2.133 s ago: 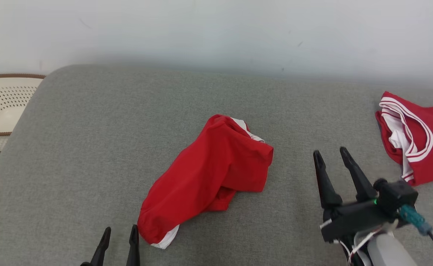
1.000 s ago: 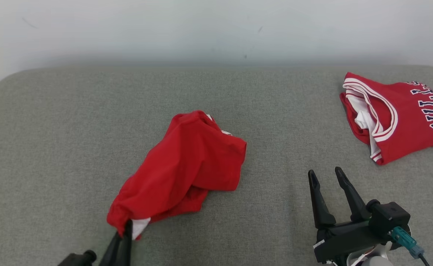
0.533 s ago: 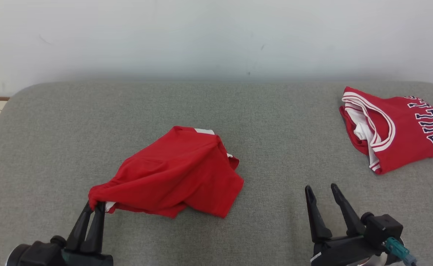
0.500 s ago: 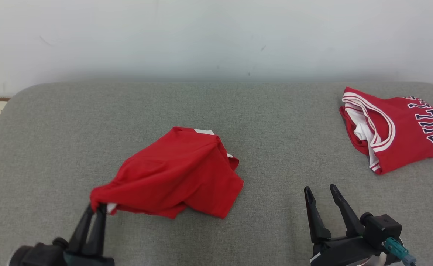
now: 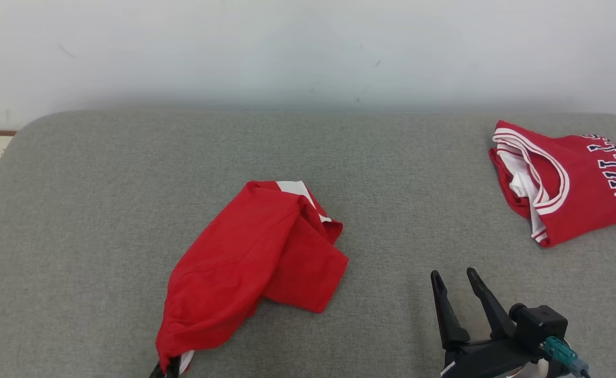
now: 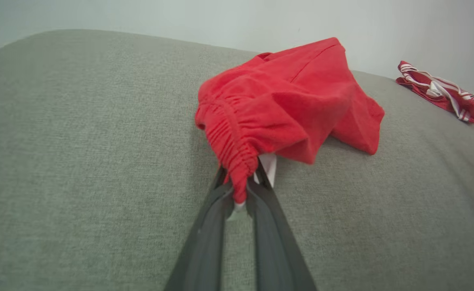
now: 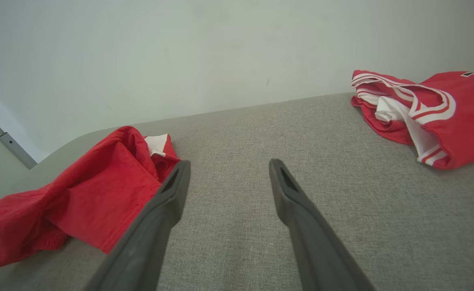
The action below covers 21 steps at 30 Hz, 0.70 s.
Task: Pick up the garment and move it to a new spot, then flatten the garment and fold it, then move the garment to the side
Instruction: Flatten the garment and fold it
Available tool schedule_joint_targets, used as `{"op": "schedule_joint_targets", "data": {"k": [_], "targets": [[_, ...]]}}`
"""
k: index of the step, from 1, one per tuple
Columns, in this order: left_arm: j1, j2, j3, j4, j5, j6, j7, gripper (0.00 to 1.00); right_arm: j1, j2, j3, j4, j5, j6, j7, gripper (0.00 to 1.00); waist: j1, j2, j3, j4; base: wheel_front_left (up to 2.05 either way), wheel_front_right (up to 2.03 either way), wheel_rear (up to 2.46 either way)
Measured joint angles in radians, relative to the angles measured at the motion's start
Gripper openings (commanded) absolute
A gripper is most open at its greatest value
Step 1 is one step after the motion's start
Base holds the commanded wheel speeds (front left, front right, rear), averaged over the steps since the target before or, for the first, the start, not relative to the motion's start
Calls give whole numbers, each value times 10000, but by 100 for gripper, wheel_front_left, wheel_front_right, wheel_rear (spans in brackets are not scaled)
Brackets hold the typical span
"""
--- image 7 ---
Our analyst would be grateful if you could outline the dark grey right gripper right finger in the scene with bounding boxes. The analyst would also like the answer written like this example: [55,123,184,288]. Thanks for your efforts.
[269,158,377,291]

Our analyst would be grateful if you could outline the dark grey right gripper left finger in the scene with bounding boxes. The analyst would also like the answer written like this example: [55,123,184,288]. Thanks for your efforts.
[84,160,192,291]

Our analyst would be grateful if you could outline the red shorts white stripes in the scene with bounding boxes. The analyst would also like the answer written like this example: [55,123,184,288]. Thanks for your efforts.
[0,126,181,274]

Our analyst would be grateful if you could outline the red white basketball jersey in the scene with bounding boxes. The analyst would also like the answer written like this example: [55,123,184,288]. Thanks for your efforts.
[351,70,474,170]

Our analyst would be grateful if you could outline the grey metal wall rail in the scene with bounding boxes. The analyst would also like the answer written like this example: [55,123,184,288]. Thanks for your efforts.
[0,104,38,169]

